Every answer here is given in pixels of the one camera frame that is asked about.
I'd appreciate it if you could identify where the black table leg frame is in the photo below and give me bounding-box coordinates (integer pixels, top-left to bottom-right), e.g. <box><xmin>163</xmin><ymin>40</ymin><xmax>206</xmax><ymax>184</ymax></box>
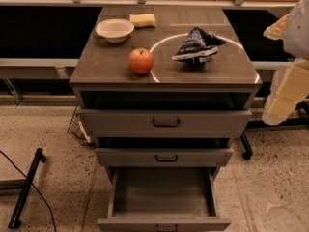
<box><xmin>240</xmin><ymin>100</ymin><xmax>309</xmax><ymax>160</ymax></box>

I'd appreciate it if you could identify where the top drawer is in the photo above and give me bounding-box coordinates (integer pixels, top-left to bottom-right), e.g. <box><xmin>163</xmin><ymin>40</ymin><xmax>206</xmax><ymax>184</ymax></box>
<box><xmin>78</xmin><ymin>109</ymin><xmax>251</xmax><ymax>138</ymax></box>

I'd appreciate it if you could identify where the wire mesh basket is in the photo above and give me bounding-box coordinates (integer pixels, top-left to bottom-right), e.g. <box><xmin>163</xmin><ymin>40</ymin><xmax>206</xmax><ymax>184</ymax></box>
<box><xmin>68</xmin><ymin>105</ymin><xmax>94</xmax><ymax>147</ymax></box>

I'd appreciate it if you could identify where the grey drawer cabinet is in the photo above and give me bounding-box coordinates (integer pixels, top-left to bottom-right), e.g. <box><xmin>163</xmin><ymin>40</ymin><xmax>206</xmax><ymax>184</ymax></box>
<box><xmin>69</xmin><ymin>5</ymin><xmax>264</xmax><ymax>183</ymax></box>

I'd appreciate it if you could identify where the black cable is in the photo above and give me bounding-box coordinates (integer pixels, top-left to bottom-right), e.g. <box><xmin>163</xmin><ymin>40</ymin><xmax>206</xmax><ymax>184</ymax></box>
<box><xmin>0</xmin><ymin>150</ymin><xmax>58</xmax><ymax>232</ymax></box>

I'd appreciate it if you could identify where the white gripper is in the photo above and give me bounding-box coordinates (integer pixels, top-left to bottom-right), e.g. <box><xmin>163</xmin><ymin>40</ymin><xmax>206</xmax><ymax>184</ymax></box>
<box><xmin>262</xmin><ymin>0</ymin><xmax>309</xmax><ymax>126</ymax></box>

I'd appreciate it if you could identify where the drawer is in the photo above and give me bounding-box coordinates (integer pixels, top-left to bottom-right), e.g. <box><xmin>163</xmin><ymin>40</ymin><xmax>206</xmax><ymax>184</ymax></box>
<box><xmin>95</xmin><ymin>148</ymin><xmax>233</xmax><ymax>167</ymax></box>
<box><xmin>78</xmin><ymin>109</ymin><xmax>251</xmax><ymax>138</ymax></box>
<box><xmin>98</xmin><ymin>167</ymin><xmax>231</xmax><ymax>232</ymax></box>

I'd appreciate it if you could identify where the middle drawer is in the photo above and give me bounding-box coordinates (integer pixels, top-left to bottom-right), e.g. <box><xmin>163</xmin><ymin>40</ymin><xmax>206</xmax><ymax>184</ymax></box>
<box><xmin>95</xmin><ymin>148</ymin><xmax>233</xmax><ymax>167</ymax></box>

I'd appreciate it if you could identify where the white bowl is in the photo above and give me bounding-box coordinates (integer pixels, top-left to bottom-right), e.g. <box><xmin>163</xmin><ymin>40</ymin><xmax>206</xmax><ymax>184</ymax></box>
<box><xmin>96</xmin><ymin>18</ymin><xmax>134</xmax><ymax>43</ymax></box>

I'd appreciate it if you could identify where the red apple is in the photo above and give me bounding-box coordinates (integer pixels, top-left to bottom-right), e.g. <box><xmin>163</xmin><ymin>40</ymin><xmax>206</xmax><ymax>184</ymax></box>
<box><xmin>128</xmin><ymin>48</ymin><xmax>154</xmax><ymax>75</ymax></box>

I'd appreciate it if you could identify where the yellow sponge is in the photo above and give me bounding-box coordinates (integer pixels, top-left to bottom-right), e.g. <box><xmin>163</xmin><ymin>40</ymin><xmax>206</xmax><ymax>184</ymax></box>
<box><xmin>129</xmin><ymin>14</ymin><xmax>156</xmax><ymax>28</ymax></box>

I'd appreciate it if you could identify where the bottom drawer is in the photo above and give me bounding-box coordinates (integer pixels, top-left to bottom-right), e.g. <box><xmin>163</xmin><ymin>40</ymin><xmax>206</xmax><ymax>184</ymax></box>
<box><xmin>98</xmin><ymin>167</ymin><xmax>231</xmax><ymax>232</ymax></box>

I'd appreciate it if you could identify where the black metal bar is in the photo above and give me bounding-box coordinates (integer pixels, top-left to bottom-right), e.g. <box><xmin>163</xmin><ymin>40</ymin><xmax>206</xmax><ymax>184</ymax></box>
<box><xmin>8</xmin><ymin>148</ymin><xmax>46</xmax><ymax>229</ymax></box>

